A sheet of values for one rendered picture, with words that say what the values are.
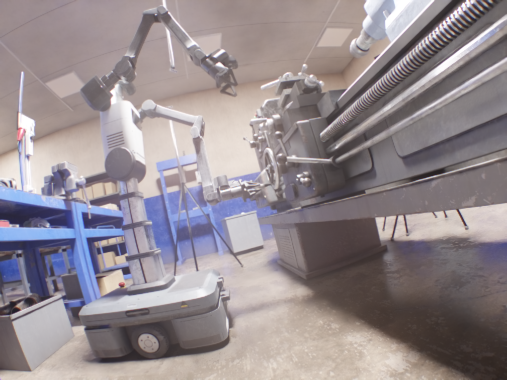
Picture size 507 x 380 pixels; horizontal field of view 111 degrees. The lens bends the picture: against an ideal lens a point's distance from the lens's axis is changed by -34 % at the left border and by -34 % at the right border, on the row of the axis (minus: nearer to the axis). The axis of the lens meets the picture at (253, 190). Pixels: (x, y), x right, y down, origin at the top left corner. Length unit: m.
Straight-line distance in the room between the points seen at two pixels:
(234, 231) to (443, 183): 3.40
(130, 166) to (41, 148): 5.69
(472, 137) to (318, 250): 1.33
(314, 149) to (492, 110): 0.67
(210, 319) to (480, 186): 0.94
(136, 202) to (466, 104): 1.27
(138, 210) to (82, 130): 5.13
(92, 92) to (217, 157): 4.21
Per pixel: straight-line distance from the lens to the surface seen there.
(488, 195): 0.45
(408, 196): 0.57
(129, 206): 1.28
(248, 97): 5.81
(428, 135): 0.72
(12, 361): 1.53
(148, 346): 1.15
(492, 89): 0.61
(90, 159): 5.94
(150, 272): 1.24
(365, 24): 1.16
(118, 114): 1.35
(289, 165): 1.08
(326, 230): 1.77
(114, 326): 1.18
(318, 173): 1.00
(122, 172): 1.25
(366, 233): 1.92
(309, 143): 1.02
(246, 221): 3.75
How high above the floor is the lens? 0.48
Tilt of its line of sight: 6 degrees up
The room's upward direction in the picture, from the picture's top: 14 degrees counter-clockwise
